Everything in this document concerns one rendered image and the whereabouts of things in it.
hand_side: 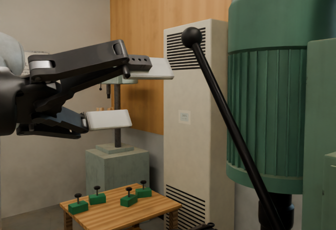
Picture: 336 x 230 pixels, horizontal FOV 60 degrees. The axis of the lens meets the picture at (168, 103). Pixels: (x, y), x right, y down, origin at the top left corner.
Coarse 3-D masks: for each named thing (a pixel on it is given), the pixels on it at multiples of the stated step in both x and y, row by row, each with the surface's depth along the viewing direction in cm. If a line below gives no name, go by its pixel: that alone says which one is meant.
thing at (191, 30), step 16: (192, 32) 46; (192, 48) 46; (208, 64) 45; (208, 80) 44; (224, 112) 41; (240, 144) 39; (256, 176) 38; (256, 192) 37; (272, 208) 36; (272, 224) 36
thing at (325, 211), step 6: (324, 156) 26; (330, 156) 26; (324, 162) 26; (330, 162) 25; (324, 168) 26; (330, 168) 25; (324, 174) 26; (330, 174) 25; (324, 180) 26; (330, 180) 25; (324, 186) 26; (330, 186) 25; (324, 192) 26; (330, 192) 25; (324, 198) 26; (330, 198) 25; (324, 204) 26; (330, 204) 25; (324, 210) 26; (330, 210) 25; (324, 216) 26; (330, 216) 25; (324, 222) 26; (330, 222) 25; (324, 228) 26; (330, 228) 25
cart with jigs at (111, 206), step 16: (96, 192) 205; (112, 192) 225; (128, 192) 203; (144, 192) 214; (64, 208) 197; (80, 208) 189; (96, 208) 196; (112, 208) 196; (128, 208) 196; (144, 208) 196; (160, 208) 196; (176, 208) 200; (64, 224) 205; (80, 224) 177; (96, 224) 173; (112, 224) 173; (128, 224) 175; (176, 224) 203
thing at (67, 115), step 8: (64, 112) 39; (72, 112) 41; (32, 120) 34; (40, 120) 34; (48, 120) 35; (56, 120) 37; (64, 120) 38; (72, 120) 40; (80, 120) 42; (72, 128) 41; (80, 128) 42
